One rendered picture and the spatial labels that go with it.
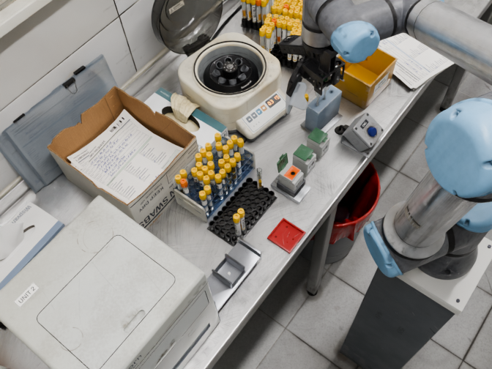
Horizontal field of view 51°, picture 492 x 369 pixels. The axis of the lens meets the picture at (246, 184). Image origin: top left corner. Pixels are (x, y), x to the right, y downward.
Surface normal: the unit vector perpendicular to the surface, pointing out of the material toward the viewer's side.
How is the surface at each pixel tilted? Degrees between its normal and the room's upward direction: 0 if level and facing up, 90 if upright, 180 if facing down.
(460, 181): 83
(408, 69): 0
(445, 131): 83
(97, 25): 90
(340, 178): 0
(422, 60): 1
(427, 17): 49
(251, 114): 25
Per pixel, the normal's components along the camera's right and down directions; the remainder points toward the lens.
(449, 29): -0.78, -0.27
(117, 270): -0.04, -0.52
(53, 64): 0.79, 0.51
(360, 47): 0.38, 0.77
